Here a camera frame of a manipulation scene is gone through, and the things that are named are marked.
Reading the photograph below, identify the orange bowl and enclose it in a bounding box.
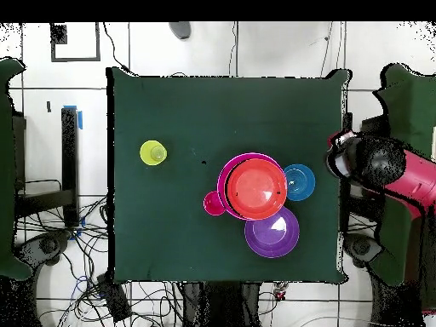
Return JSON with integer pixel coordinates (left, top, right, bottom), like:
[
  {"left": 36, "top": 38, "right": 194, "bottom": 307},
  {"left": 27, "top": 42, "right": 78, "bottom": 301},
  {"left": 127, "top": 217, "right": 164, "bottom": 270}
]
[{"left": 226, "top": 158, "right": 288, "bottom": 221}]

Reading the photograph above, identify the large magenta bowl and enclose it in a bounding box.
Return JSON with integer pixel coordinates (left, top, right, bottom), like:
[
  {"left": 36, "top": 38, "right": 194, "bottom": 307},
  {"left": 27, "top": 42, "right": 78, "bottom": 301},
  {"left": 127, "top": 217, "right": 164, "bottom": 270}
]
[{"left": 216, "top": 152, "right": 286, "bottom": 221}]

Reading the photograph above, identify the yellow cup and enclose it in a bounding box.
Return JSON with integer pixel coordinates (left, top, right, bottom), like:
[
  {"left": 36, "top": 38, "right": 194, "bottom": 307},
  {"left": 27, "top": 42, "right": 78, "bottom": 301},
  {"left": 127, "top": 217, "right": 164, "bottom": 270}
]
[{"left": 139, "top": 140, "right": 169, "bottom": 167}]

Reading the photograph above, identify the black box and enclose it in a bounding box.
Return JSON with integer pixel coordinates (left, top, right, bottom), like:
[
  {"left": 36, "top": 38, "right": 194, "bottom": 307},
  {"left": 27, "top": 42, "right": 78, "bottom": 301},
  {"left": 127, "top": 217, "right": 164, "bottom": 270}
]
[{"left": 360, "top": 114, "right": 387, "bottom": 137}]

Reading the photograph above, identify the straight-sided blue bowl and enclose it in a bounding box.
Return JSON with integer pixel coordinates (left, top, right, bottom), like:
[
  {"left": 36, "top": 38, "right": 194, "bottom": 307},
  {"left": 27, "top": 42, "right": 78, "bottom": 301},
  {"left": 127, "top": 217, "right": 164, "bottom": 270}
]
[{"left": 284, "top": 163, "right": 317, "bottom": 202}]

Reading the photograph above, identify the green cloth covered table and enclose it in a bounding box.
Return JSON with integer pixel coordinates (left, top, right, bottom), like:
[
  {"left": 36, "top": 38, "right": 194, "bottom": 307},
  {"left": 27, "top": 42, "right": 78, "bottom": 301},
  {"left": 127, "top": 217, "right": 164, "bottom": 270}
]
[
  {"left": 369, "top": 63, "right": 436, "bottom": 287},
  {"left": 0, "top": 57, "right": 33, "bottom": 281}
]

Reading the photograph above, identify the purple bowl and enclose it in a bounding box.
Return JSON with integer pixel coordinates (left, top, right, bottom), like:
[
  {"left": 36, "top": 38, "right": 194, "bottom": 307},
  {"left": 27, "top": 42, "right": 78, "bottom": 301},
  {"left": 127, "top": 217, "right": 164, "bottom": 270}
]
[{"left": 244, "top": 205, "right": 301, "bottom": 259}]

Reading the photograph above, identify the red cup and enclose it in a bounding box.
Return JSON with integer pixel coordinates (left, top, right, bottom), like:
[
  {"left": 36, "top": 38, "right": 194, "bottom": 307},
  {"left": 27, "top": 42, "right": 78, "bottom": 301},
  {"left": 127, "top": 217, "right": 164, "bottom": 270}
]
[{"left": 203, "top": 190, "right": 227, "bottom": 217}]

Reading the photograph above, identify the small red and grey item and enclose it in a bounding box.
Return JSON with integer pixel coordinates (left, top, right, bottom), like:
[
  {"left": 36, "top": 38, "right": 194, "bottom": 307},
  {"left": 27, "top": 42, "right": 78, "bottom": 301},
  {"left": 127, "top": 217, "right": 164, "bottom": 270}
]
[{"left": 272, "top": 281, "right": 290, "bottom": 301}]

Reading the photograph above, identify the dark green table cloth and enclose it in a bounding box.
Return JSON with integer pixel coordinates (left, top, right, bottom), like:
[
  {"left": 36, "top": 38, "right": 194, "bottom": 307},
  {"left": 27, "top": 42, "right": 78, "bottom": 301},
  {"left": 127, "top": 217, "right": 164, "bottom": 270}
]
[{"left": 106, "top": 66, "right": 352, "bottom": 285}]

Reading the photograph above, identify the person's foot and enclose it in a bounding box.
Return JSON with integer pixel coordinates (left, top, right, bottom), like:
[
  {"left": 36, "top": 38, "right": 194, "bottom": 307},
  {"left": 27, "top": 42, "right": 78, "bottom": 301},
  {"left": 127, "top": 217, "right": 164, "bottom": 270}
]
[{"left": 168, "top": 21, "right": 192, "bottom": 41}]

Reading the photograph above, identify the black power strip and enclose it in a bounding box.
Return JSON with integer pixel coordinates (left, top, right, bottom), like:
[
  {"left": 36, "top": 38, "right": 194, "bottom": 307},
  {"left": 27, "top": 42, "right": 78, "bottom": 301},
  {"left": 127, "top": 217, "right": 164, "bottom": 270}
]
[{"left": 97, "top": 272, "right": 133, "bottom": 323}]

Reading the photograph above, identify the thin grey cable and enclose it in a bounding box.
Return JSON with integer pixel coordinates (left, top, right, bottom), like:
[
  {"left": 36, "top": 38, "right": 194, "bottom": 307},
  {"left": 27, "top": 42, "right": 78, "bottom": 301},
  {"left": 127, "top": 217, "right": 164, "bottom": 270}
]
[
  {"left": 318, "top": 21, "right": 334, "bottom": 78},
  {"left": 228, "top": 21, "right": 238, "bottom": 77}
]

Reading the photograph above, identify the black pedestal foot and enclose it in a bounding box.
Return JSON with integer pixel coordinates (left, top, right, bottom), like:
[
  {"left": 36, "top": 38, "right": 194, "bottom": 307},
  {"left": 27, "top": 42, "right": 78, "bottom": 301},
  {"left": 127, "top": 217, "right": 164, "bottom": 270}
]
[
  {"left": 14, "top": 231, "right": 73, "bottom": 270},
  {"left": 342, "top": 232, "right": 384, "bottom": 268}
]

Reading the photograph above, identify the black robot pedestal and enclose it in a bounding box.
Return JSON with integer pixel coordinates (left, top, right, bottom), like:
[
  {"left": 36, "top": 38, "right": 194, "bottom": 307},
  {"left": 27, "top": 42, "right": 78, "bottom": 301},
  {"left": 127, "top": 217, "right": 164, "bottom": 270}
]
[{"left": 181, "top": 281, "right": 263, "bottom": 327}]

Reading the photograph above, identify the black cable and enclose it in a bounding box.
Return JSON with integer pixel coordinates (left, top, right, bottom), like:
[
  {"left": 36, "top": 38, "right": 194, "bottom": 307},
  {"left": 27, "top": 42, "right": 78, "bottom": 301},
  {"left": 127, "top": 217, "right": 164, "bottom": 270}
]
[{"left": 101, "top": 21, "right": 132, "bottom": 74}]

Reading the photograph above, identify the black post with blue tape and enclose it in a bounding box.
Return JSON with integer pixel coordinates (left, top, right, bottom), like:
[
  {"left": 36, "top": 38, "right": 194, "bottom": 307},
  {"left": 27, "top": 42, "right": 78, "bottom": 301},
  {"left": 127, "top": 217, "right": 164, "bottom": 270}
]
[{"left": 60, "top": 106, "right": 83, "bottom": 228}]

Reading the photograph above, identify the tangle of cables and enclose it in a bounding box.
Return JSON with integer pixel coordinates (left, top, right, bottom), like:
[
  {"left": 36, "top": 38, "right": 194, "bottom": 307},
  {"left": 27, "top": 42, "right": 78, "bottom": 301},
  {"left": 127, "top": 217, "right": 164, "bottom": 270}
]
[{"left": 14, "top": 195, "right": 186, "bottom": 327}]

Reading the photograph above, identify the black square floor frame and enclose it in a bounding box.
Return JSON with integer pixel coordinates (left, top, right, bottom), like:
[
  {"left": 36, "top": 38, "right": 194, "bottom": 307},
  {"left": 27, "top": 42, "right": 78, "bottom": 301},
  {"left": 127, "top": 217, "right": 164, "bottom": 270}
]
[{"left": 49, "top": 21, "right": 102, "bottom": 63}]

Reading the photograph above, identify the black metal frame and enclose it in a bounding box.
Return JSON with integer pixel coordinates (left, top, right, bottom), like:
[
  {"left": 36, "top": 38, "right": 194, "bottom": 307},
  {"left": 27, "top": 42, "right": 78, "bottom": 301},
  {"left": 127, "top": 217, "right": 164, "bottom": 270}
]
[{"left": 13, "top": 113, "right": 76, "bottom": 219}]

